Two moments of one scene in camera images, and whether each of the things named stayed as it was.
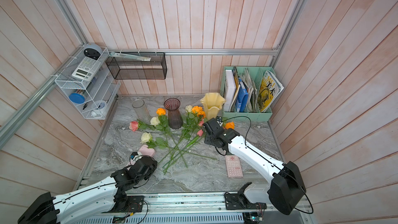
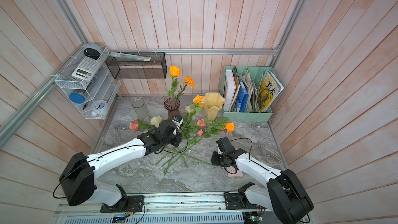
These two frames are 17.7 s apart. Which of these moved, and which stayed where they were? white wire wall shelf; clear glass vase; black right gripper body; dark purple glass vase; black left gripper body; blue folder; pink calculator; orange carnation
Moved: black left gripper body; orange carnation; black right gripper body
Stayed: clear glass vase; white wire wall shelf; pink calculator; blue folder; dark purple glass vase
